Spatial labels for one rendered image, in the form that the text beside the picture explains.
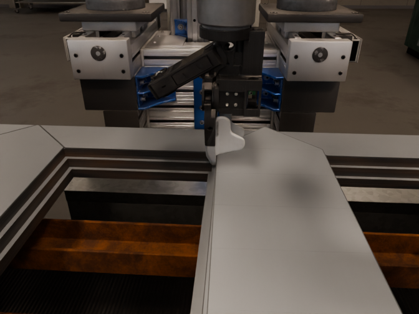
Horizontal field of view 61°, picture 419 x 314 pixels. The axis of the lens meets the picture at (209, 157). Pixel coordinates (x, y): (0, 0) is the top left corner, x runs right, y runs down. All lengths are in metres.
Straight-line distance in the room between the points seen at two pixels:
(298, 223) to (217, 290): 0.14
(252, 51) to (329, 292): 0.30
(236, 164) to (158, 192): 0.31
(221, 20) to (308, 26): 0.51
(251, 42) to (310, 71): 0.39
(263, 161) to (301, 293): 0.26
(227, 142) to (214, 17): 0.18
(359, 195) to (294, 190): 0.38
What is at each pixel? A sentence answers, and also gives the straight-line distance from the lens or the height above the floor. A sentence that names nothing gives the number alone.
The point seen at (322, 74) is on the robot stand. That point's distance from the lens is 0.87.
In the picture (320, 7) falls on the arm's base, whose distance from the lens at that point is 0.96.
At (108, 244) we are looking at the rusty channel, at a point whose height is 0.68.
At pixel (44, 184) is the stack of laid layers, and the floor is 0.85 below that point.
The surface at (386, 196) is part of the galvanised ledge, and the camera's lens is 0.90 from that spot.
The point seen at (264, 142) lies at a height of 0.87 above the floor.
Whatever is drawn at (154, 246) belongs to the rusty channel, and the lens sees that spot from 0.69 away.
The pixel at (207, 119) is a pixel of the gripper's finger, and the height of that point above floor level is 0.96.
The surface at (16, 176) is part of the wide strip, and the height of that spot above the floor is 0.87.
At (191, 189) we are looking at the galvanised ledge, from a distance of 0.83.
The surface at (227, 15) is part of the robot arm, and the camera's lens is 0.46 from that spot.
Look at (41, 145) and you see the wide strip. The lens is 0.68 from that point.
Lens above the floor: 1.15
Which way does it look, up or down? 29 degrees down
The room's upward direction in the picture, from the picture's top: straight up
